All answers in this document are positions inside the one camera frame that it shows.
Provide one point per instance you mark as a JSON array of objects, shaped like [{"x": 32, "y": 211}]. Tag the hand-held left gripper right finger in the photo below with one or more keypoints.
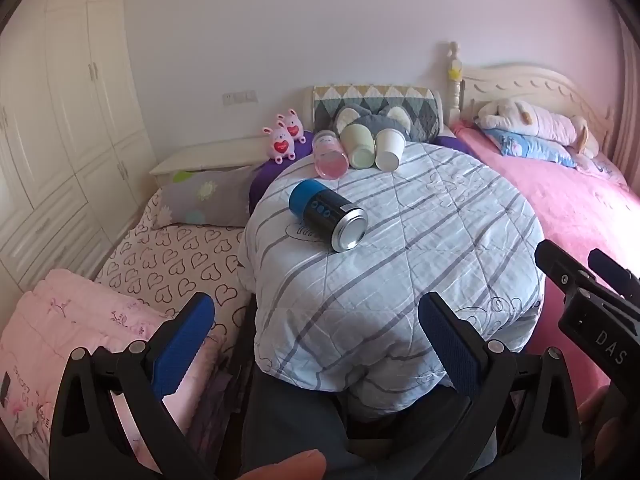
[{"x": 450, "y": 350}]

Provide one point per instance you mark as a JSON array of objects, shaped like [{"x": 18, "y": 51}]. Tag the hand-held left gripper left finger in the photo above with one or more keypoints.
[{"x": 182, "y": 347}]

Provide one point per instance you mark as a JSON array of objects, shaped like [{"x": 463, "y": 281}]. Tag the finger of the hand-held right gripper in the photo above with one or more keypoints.
[
  {"x": 557, "y": 262},
  {"x": 617, "y": 272}
]

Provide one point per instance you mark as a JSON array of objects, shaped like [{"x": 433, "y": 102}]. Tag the blue and black metal cup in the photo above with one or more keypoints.
[{"x": 325, "y": 215}]

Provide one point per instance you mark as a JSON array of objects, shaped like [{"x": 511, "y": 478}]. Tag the white paper cup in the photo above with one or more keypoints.
[{"x": 389, "y": 152}]

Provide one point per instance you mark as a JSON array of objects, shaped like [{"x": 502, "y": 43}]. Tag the pale green cup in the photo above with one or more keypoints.
[{"x": 359, "y": 147}]

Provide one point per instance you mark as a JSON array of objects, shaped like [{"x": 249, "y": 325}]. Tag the clear pink cup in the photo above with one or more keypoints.
[{"x": 330, "y": 157}]

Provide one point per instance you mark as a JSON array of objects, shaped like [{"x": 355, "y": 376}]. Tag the person's right hand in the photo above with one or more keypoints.
[{"x": 597, "y": 412}]

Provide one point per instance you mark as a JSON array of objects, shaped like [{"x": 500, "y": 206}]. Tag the person's left hand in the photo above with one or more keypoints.
[{"x": 285, "y": 467}]

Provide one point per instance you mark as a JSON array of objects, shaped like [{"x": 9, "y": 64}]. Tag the pink bedspread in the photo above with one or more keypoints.
[{"x": 565, "y": 205}]

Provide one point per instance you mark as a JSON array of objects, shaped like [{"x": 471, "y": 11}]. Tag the heart print bed sheet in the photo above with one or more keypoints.
[{"x": 170, "y": 260}]

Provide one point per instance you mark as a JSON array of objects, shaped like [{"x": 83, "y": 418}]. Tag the white grey striped quilt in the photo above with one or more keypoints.
[{"x": 400, "y": 270}]

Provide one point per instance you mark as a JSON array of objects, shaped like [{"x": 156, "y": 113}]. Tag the folded pink blanket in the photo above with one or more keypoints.
[{"x": 75, "y": 340}]

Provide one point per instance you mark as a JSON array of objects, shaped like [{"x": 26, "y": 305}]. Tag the blue printed pillow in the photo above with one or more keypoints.
[{"x": 525, "y": 147}]

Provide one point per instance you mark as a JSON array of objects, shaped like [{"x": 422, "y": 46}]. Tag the person's dark grey trousers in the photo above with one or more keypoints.
[{"x": 300, "y": 420}]

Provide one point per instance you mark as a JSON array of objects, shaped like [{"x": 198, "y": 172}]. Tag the white plush dog toy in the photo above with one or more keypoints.
[{"x": 530, "y": 122}]

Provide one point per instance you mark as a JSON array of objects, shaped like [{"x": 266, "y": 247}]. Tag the grey flower print pillow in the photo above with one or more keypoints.
[{"x": 210, "y": 195}]

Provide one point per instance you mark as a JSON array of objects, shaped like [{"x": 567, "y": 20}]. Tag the cream wooden headboard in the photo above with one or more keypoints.
[{"x": 525, "y": 80}]

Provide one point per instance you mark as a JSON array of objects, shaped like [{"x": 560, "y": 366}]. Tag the low cream bed board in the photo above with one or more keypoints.
[{"x": 205, "y": 157}]

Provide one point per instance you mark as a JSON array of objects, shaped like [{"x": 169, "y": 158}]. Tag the diamond patterned cushion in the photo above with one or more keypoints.
[{"x": 425, "y": 105}]

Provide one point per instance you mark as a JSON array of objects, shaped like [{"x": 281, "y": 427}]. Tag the yellow flower ornament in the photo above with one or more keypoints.
[{"x": 454, "y": 73}]

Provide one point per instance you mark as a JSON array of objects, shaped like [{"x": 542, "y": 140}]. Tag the large pink bunny toy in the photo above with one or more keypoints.
[{"x": 280, "y": 144}]

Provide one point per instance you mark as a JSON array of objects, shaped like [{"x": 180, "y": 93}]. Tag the grey plush cat toy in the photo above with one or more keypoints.
[{"x": 375, "y": 121}]

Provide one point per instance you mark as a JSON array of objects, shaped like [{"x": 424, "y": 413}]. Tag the small pink bunny toy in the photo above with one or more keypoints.
[{"x": 296, "y": 126}]

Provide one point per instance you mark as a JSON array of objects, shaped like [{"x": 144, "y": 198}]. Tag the cream wardrobe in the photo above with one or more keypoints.
[{"x": 65, "y": 125}]

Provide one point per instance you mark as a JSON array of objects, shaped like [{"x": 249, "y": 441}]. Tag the white wall outlet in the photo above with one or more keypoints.
[{"x": 239, "y": 97}]

